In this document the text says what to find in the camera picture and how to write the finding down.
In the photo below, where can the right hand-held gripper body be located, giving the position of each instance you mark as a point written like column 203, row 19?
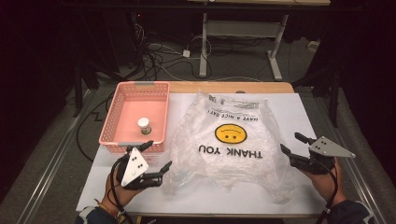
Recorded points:
column 325, row 148

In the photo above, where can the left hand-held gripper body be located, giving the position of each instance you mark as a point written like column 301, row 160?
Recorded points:
column 134, row 168

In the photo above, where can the small white-lidded jar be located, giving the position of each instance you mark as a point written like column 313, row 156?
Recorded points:
column 144, row 125

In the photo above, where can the pink plastic basket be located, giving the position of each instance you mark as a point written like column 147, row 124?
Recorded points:
column 140, row 105

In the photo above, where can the clear smiley plastic bag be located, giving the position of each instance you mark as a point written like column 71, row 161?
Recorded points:
column 230, row 168

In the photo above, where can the person's left hand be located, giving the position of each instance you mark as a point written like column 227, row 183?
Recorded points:
column 123, row 196

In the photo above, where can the person's right hand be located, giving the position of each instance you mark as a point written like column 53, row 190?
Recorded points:
column 328, row 186

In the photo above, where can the black metal stand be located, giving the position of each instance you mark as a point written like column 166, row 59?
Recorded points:
column 333, row 93
column 77, row 93

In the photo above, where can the white floor box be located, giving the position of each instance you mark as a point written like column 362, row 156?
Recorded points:
column 313, row 45

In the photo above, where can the white power adapter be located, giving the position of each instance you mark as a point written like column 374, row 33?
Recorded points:
column 186, row 53

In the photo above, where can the metal floor rail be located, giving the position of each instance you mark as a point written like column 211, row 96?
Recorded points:
column 53, row 168
column 358, row 174

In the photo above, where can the white metal desk frame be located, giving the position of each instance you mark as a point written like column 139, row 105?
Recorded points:
column 241, row 28

